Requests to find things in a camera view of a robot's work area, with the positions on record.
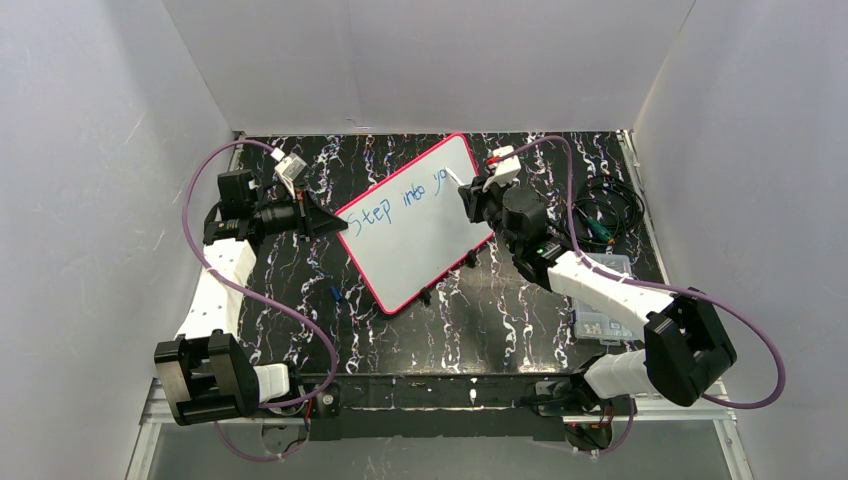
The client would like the white marker pen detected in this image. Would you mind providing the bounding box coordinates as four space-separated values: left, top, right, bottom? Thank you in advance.
445 168 465 188

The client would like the pink framed whiteboard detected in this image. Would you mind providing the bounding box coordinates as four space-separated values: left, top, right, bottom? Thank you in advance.
336 133 493 315

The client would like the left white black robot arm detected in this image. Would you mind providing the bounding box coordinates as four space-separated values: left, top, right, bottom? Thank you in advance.
154 170 348 426

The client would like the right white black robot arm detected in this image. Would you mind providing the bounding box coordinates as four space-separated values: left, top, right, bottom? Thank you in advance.
458 176 737 414

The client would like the green connector plug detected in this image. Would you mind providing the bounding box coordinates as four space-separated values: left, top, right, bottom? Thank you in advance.
588 218 615 245

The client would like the clear plastic screw box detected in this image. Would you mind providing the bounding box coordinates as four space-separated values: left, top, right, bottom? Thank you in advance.
570 253 636 346

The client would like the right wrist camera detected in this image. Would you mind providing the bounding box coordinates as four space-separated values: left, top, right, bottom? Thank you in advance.
483 146 521 192

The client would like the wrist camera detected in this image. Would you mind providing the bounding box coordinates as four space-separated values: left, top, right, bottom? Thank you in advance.
270 148 307 197
483 146 521 192

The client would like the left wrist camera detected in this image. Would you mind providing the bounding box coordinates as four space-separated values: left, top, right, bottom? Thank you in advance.
270 148 307 197

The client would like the black coiled cable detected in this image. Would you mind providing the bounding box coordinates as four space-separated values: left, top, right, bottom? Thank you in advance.
563 175 646 248

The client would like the aluminium frame rail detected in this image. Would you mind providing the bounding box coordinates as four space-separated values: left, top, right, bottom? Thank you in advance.
127 374 752 479

